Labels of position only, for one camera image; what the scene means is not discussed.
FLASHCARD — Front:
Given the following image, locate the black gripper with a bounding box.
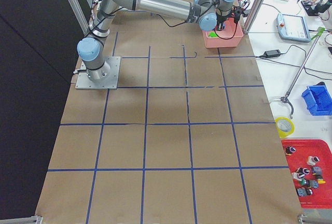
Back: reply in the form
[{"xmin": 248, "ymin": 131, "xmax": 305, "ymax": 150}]
[{"xmin": 216, "ymin": 14, "xmax": 229, "ymax": 31}]

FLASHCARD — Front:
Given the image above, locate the green toy block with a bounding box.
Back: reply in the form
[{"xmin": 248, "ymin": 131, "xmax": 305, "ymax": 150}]
[{"xmin": 208, "ymin": 32, "xmax": 217, "ymax": 38}]

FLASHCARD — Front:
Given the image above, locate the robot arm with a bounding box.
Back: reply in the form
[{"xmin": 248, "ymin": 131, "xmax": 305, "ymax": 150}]
[{"xmin": 77, "ymin": 0, "xmax": 234, "ymax": 82}]

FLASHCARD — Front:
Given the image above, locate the pink plastic box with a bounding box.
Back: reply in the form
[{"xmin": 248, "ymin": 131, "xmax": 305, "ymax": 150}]
[{"xmin": 202, "ymin": 19, "xmax": 243, "ymax": 48}]

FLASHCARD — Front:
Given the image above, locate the black power adapter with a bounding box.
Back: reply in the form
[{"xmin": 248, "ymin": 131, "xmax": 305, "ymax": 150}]
[{"xmin": 262, "ymin": 49, "xmax": 282, "ymax": 58}]

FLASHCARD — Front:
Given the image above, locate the teach pendant tablet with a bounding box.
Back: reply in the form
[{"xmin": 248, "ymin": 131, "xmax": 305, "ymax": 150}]
[{"xmin": 276, "ymin": 13, "xmax": 311, "ymax": 43}]

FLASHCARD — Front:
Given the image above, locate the reacher grabber tool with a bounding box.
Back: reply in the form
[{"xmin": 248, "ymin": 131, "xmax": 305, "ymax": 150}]
[{"xmin": 280, "ymin": 27, "xmax": 325, "ymax": 119}]

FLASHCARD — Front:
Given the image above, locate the blue storage bin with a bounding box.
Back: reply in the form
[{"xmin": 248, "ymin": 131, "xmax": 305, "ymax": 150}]
[{"xmin": 301, "ymin": 82, "xmax": 331, "ymax": 116}]

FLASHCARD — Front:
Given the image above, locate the yellow tape roll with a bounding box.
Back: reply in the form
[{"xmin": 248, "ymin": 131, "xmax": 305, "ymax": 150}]
[{"xmin": 275, "ymin": 117, "xmax": 295, "ymax": 138}]

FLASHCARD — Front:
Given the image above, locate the red plastic tray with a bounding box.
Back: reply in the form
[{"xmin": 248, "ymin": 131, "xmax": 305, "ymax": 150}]
[{"xmin": 282, "ymin": 139, "xmax": 331, "ymax": 208}]

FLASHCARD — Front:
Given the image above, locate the aluminium frame post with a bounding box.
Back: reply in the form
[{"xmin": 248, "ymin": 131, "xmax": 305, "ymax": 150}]
[{"xmin": 243, "ymin": 0, "xmax": 264, "ymax": 34}]

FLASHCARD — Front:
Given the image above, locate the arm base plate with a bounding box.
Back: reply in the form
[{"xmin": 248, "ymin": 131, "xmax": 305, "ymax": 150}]
[{"xmin": 75, "ymin": 56, "xmax": 121, "ymax": 90}]

